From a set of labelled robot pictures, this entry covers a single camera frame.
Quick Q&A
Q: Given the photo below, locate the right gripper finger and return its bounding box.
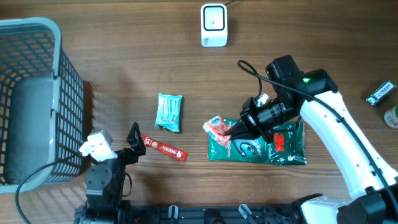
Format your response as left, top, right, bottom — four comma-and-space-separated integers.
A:
224, 120, 249, 136
230, 131, 260, 140

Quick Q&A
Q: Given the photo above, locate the red white package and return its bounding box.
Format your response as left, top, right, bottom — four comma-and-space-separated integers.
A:
142, 135, 188, 162

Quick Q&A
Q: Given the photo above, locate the red white small box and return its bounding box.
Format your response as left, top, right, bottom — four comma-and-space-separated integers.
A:
203, 115, 231, 146

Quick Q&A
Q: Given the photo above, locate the green 3M gloves package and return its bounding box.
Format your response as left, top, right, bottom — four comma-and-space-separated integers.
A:
208, 122, 307, 166

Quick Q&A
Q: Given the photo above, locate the light green wipes packet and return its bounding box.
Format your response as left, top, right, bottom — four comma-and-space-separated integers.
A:
155, 93, 183, 133

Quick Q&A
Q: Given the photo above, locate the green white slim box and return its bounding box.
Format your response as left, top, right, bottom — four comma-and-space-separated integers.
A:
366, 80, 397, 106

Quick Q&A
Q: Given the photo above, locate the green lid jar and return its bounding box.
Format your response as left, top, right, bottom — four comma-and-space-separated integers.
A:
384, 105, 398, 129

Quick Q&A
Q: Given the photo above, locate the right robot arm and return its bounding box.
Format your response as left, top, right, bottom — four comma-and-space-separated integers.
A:
226, 55, 397, 223

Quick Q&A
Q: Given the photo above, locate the white barcode scanner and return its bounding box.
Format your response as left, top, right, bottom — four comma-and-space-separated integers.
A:
200, 3, 228, 47

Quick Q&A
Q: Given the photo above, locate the grey plastic mesh basket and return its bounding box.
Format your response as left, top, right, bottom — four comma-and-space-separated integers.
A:
1, 17, 85, 194

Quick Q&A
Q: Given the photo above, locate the black right camera cable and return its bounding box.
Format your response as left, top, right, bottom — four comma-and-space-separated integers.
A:
237, 59, 398, 218

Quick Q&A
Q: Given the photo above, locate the black camera cable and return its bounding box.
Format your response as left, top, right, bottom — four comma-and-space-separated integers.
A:
237, 59, 398, 218
14, 154, 86, 224

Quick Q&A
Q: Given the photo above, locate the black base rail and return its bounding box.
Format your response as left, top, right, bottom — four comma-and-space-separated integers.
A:
73, 204, 305, 224

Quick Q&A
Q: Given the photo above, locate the black left camera cable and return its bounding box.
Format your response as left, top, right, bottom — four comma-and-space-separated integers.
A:
14, 154, 86, 224

